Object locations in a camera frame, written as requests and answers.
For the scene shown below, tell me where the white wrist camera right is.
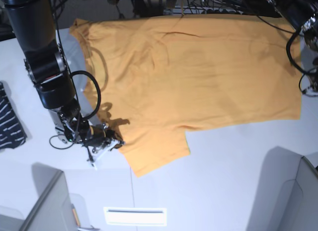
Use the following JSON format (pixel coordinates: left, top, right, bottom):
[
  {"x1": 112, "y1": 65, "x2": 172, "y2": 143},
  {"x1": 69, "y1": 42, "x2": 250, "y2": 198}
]
[{"x1": 86, "y1": 141, "x2": 118, "y2": 170}]

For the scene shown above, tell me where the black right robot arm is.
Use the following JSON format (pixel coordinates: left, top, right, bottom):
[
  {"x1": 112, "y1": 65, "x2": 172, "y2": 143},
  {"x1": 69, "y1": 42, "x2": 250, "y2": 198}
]
[{"x1": 1, "y1": 0, "x2": 125, "y2": 149}]

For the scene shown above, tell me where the yellow orange T-shirt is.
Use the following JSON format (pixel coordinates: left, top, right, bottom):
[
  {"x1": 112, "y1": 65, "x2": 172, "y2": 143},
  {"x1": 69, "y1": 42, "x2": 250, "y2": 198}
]
[{"x1": 69, "y1": 15, "x2": 301, "y2": 177}]

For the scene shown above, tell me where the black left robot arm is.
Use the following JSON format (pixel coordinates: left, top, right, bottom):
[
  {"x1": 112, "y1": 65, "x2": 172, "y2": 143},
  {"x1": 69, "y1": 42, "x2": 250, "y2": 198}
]
[{"x1": 266, "y1": 0, "x2": 318, "y2": 93}]

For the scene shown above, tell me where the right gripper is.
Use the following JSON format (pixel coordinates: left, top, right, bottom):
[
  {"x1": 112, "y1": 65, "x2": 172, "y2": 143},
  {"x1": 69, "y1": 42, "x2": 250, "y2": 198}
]
[{"x1": 79, "y1": 125, "x2": 125, "y2": 149}]

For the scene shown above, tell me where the navy white striped garment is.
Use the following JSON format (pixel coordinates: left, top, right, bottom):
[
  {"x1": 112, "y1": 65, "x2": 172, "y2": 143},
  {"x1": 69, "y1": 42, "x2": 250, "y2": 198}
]
[{"x1": 0, "y1": 82, "x2": 27, "y2": 151}]

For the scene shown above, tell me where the black power strip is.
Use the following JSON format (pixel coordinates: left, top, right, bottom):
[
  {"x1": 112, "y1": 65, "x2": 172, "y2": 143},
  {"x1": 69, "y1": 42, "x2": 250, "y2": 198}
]
[{"x1": 163, "y1": 5, "x2": 244, "y2": 15}]

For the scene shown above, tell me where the grey bin right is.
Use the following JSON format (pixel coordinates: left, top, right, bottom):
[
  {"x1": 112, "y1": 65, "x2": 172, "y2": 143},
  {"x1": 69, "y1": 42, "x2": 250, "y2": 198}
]
[{"x1": 246, "y1": 155, "x2": 318, "y2": 231}]

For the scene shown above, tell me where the white paper label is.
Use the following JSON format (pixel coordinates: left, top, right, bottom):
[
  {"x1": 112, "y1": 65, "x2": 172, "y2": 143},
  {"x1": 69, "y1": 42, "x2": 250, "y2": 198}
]
[{"x1": 103, "y1": 207, "x2": 167, "y2": 227}]

